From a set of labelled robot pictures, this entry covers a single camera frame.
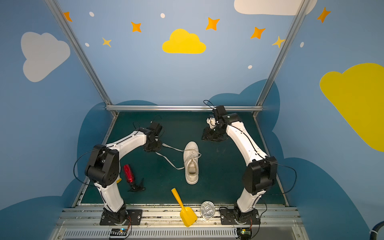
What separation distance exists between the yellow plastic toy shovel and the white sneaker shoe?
0.31 ft

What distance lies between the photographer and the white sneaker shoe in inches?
32.2

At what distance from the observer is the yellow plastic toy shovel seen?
75 cm
